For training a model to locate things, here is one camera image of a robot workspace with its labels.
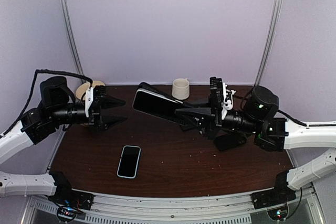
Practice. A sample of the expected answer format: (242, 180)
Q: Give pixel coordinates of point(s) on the right aluminium corner post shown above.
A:
(276, 10)

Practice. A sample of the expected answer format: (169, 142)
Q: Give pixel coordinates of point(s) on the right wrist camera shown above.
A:
(220, 98)

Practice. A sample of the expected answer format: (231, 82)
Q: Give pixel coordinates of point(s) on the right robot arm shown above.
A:
(257, 116)

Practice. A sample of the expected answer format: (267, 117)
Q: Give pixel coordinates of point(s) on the beige ceramic plate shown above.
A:
(81, 90)

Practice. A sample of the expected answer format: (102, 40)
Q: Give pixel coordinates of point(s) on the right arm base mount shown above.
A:
(272, 197)

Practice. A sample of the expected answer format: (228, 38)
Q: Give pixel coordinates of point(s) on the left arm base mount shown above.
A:
(75, 199)

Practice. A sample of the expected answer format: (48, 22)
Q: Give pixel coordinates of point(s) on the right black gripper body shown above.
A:
(211, 130)

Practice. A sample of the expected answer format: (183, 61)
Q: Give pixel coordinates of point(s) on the left aluminium corner post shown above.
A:
(70, 37)

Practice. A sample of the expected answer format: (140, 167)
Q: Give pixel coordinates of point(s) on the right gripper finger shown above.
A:
(194, 118)
(199, 103)

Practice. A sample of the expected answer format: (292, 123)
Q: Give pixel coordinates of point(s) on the black phone case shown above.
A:
(229, 141)
(146, 86)

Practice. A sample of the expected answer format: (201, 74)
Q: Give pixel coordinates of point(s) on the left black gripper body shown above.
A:
(94, 120)

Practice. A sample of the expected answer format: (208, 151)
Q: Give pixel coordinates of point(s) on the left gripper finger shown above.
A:
(111, 102)
(109, 121)

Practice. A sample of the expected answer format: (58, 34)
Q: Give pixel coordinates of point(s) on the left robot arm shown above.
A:
(58, 107)

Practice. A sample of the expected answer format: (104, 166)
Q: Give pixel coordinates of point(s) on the cream textured mug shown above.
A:
(181, 89)

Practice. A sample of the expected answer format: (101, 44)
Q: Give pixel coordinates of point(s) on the black phone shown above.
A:
(158, 105)

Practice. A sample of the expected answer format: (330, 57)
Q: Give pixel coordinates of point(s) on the aluminium corner post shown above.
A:
(70, 37)
(276, 10)

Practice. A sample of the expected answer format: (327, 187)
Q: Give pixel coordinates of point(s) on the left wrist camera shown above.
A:
(94, 99)

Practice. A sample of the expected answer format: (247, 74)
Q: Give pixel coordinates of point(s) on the phone in light-blue case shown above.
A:
(129, 162)

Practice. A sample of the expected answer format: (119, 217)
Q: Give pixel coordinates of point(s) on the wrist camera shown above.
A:
(220, 98)
(94, 99)

